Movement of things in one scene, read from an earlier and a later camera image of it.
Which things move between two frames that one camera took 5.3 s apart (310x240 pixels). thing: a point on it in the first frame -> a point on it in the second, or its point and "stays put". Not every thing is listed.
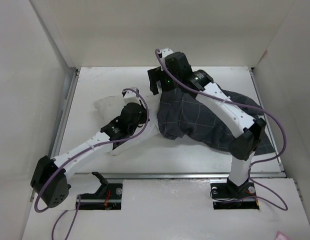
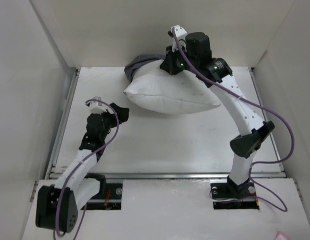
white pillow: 111,107 -> 153,90
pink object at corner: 280,236 stays put
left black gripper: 144,114 -> 121,112
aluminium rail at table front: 168,175 stays put
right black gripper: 157,74 -> 168,63
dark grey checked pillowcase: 181,113 -> 133,63
